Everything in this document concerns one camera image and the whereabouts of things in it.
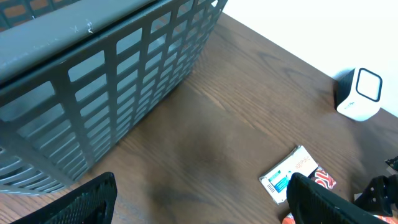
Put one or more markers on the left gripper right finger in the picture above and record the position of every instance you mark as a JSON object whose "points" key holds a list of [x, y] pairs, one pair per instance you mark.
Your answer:
{"points": [[310, 203]]}

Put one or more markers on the grey plastic basket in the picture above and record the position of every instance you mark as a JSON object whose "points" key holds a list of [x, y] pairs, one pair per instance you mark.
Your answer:
{"points": [[76, 76]]}

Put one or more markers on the white Panadol box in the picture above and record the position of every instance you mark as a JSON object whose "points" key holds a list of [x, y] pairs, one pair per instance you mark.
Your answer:
{"points": [[276, 180]]}

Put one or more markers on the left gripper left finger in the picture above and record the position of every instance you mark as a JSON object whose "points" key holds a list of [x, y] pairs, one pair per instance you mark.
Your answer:
{"points": [[93, 202]]}

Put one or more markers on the red Top candy wrapper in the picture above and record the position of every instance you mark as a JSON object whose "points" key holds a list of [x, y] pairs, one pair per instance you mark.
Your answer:
{"points": [[321, 177]]}

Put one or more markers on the orange tissue pack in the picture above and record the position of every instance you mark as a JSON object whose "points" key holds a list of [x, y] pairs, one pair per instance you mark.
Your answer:
{"points": [[390, 220]]}

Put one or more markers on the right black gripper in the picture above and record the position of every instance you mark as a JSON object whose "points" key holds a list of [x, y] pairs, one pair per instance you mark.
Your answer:
{"points": [[381, 193]]}

